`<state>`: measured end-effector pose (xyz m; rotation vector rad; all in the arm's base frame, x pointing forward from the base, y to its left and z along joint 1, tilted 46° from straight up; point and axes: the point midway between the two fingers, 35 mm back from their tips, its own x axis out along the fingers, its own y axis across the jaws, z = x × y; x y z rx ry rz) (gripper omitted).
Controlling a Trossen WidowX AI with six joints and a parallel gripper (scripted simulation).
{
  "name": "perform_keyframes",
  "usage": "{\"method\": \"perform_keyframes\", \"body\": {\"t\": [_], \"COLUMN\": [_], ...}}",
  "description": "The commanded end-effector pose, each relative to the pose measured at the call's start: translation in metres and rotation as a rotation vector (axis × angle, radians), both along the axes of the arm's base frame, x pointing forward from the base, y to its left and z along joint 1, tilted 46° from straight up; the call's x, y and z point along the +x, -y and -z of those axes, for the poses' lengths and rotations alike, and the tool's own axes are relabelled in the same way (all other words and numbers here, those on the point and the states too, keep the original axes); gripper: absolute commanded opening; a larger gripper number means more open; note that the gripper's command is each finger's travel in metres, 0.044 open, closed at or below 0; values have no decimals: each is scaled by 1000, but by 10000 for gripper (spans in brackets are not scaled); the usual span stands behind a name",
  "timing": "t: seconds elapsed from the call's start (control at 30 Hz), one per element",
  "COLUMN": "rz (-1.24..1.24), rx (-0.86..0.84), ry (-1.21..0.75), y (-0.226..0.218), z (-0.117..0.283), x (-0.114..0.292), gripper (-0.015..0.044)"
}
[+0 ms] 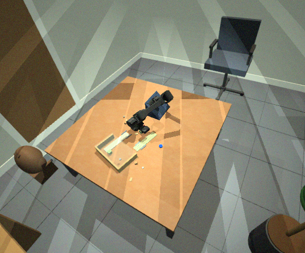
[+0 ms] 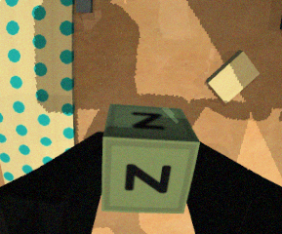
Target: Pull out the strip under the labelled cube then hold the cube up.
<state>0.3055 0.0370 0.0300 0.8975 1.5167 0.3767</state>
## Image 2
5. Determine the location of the yellow strip with teal polka dots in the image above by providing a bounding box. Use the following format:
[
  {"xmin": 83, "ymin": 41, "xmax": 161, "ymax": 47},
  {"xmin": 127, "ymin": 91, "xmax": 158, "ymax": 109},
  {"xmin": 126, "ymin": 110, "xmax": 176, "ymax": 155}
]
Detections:
[{"xmin": 0, "ymin": 0, "xmax": 77, "ymax": 184}]

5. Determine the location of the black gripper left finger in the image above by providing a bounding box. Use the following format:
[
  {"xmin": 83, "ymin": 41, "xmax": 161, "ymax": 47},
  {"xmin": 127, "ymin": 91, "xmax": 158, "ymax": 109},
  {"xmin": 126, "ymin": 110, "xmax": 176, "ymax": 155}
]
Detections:
[{"xmin": 0, "ymin": 132, "xmax": 104, "ymax": 234}]

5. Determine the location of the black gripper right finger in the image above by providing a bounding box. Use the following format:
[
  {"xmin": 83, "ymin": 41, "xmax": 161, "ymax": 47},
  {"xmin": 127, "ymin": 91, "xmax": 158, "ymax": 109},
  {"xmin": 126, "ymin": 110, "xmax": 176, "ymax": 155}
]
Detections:
[{"xmin": 186, "ymin": 141, "xmax": 282, "ymax": 234}]

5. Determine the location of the green cube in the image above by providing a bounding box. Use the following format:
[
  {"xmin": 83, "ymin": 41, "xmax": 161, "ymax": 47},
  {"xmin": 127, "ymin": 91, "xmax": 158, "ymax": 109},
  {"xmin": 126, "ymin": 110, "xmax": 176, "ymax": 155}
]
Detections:
[{"xmin": 101, "ymin": 104, "xmax": 200, "ymax": 215}]

